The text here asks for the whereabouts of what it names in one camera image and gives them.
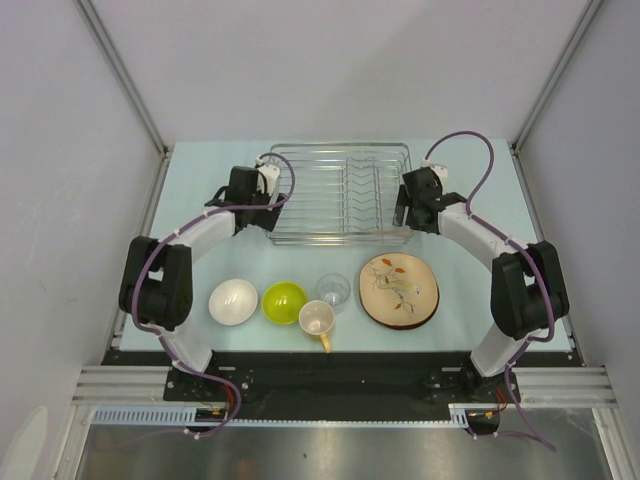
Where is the metal wire dish rack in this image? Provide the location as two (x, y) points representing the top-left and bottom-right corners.
(266, 142), (412, 246)

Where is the white bowl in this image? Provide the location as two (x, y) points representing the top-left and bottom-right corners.
(208, 279), (259, 326)

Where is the lime green bowl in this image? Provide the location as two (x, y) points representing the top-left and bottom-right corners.
(261, 281), (308, 325)

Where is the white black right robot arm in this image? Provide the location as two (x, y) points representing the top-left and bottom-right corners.
(393, 167), (569, 401)

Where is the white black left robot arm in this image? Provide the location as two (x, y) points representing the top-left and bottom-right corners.
(118, 159), (295, 400)

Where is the beige bird pattern plate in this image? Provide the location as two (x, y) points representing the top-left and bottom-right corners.
(359, 252), (440, 330)

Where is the clear glass cup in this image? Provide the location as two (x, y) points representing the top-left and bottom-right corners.
(316, 273), (351, 314)

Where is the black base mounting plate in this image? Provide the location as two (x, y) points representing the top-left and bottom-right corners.
(99, 349), (587, 422)

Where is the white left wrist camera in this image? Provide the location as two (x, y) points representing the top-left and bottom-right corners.
(254, 158), (281, 198)

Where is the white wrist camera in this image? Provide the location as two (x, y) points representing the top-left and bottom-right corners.
(254, 158), (281, 198)
(421, 159), (449, 191)

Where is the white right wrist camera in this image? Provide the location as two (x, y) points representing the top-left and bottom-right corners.
(421, 159), (449, 191)

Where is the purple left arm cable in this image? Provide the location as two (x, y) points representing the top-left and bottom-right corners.
(130, 151), (296, 441)

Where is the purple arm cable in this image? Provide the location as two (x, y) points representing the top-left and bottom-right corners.
(130, 151), (296, 441)
(425, 130), (559, 453)

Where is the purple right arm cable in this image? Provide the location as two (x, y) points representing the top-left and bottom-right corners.
(425, 130), (559, 453)

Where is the cream yellow handled mug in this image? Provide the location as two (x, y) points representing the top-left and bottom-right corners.
(298, 300), (335, 354)

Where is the aluminium frame post left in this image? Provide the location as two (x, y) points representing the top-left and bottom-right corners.
(73, 0), (169, 157)

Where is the aluminium frame post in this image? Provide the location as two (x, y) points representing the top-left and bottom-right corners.
(73, 0), (169, 157)
(512, 0), (606, 151)

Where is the aluminium front rail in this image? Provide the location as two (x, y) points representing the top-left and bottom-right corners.
(70, 365), (174, 407)

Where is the aluminium frame post right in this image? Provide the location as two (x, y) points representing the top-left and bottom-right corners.
(512, 0), (606, 151)

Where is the light blue cable duct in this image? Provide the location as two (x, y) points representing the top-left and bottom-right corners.
(92, 406), (196, 426)

